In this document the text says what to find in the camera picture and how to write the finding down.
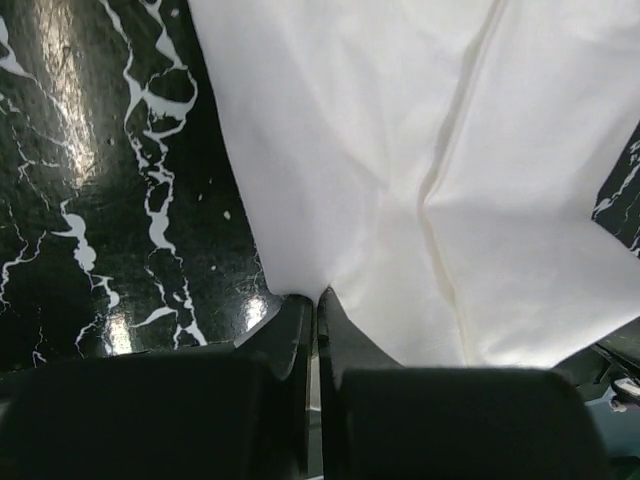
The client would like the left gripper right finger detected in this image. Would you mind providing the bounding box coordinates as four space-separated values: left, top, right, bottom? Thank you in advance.
317 288 401 479

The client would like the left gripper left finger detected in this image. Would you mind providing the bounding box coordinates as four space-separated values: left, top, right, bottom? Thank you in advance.
234 295 314 475

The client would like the black marbled table mat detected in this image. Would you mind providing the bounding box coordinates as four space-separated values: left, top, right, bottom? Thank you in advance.
1 0 283 372

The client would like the white daisy print t-shirt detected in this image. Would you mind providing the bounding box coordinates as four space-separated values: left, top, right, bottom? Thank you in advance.
190 1 639 368

